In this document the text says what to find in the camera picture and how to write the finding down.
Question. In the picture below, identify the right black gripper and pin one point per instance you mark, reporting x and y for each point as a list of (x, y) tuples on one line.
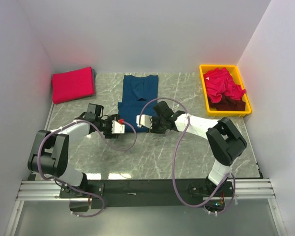
[(154, 130)]

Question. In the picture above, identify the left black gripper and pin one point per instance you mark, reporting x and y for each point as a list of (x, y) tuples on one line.
[(108, 134)]

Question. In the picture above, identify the blue t-shirt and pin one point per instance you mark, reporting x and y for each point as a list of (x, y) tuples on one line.
[(136, 93)]

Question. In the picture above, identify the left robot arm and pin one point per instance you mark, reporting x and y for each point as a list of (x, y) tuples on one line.
[(50, 149)]

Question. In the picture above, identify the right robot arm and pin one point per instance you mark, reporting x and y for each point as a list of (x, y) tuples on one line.
[(225, 140)]

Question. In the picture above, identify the folded pink t-shirt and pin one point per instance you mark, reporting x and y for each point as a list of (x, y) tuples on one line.
[(72, 85)]

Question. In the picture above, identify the folded grey t-shirt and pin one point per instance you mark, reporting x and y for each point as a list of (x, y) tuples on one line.
[(94, 74)]

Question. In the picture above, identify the dark red t-shirt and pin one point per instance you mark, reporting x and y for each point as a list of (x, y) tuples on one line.
[(228, 104)]

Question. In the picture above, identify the crumpled pink t-shirt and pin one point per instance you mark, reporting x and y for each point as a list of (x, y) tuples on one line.
[(219, 82)]

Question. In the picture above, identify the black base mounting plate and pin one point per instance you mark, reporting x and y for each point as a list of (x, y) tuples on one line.
[(150, 193)]

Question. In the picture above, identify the yellow plastic bin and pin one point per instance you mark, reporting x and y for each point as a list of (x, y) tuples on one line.
[(234, 71)]

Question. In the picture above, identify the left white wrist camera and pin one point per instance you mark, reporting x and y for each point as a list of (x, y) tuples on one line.
[(117, 127)]

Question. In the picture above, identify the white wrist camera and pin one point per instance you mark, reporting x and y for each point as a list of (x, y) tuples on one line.
[(117, 127), (144, 121)]

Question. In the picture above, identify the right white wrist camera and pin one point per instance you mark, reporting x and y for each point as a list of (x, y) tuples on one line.
[(144, 121)]

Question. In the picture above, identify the aluminium rail frame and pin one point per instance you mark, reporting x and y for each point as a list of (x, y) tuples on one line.
[(48, 191)]

